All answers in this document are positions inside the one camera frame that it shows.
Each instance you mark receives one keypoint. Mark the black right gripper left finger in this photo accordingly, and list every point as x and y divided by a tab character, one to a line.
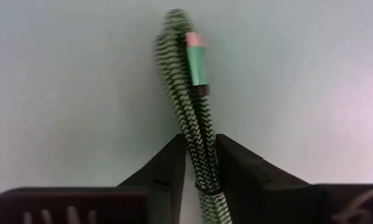
158	193

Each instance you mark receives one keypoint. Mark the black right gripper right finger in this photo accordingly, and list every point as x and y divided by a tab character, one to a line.
261	199

